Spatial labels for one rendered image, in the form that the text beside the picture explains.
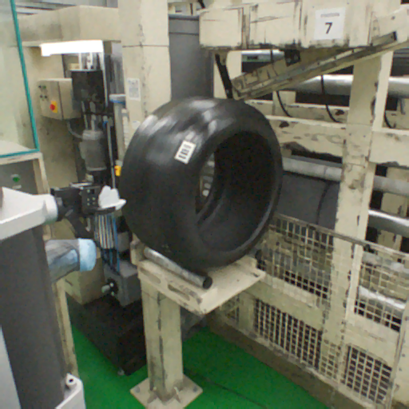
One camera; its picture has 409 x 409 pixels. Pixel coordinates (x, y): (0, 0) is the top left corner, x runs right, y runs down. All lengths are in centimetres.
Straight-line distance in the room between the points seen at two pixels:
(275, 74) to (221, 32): 25
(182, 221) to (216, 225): 51
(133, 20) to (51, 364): 128
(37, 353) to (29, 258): 7
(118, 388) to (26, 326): 201
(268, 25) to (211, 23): 26
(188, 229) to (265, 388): 128
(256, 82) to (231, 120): 41
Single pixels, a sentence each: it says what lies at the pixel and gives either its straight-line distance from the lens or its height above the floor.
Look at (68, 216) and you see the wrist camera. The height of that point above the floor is 124.
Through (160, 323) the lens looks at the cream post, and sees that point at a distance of 182.
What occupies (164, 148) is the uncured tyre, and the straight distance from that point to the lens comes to 113.
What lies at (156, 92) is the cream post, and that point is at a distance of 147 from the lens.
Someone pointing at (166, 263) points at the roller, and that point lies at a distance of 144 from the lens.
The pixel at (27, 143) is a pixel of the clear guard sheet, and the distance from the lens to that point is 167.
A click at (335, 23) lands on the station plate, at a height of 170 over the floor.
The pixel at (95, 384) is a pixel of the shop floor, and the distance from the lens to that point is 233.
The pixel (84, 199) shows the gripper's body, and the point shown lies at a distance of 103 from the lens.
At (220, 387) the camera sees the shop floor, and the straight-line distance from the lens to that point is 223.
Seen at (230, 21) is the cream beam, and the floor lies 173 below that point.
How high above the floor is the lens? 162
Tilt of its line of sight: 21 degrees down
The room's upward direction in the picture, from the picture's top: 1 degrees counter-clockwise
